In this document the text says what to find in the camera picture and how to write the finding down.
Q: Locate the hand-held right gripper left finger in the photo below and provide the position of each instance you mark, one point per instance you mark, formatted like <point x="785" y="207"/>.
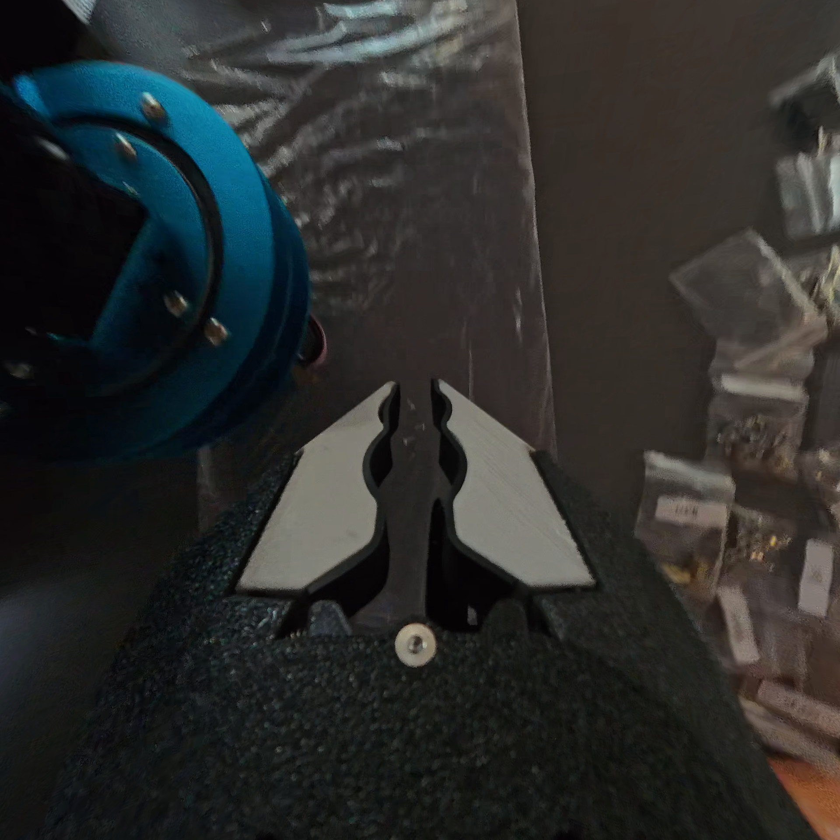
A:
<point x="315" y="518"/>

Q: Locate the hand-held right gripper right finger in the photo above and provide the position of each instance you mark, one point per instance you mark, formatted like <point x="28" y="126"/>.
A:
<point x="518" y="518"/>

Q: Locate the blue robot arm base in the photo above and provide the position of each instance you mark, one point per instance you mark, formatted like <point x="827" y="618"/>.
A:
<point x="243" y="229"/>

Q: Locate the pile of small screw bags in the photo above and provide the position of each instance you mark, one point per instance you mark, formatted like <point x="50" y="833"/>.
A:
<point x="754" y="492"/>

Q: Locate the large clear plastic bag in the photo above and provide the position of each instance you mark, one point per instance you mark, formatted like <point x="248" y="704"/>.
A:
<point x="407" y="229"/>

